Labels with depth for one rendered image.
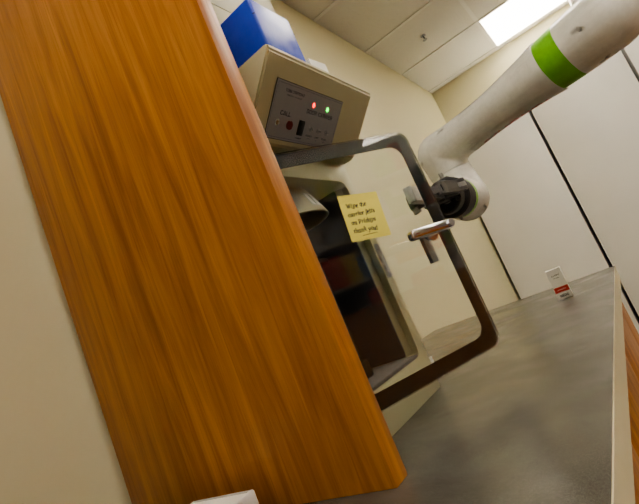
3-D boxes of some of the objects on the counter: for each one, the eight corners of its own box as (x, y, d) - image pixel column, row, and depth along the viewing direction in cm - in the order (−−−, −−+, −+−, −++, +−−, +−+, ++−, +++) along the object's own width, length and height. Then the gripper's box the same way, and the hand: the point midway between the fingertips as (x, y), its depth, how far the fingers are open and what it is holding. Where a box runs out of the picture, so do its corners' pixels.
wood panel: (140, 531, 75) (-79, -150, 96) (155, 520, 77) (-61, -141, 99) (397, 488, 49) (21, -424, 71) (408, 474, 52) (42, -402, 73)
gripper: (415, 196, 106) (369, 193, 86) (468, 167, 99) (431, 158, 79) (429, 226, 105) (385, 230, 85) (483, 199, 98) (450, 197, 78)
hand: (415, 196), depth 85 cm, fingers closed
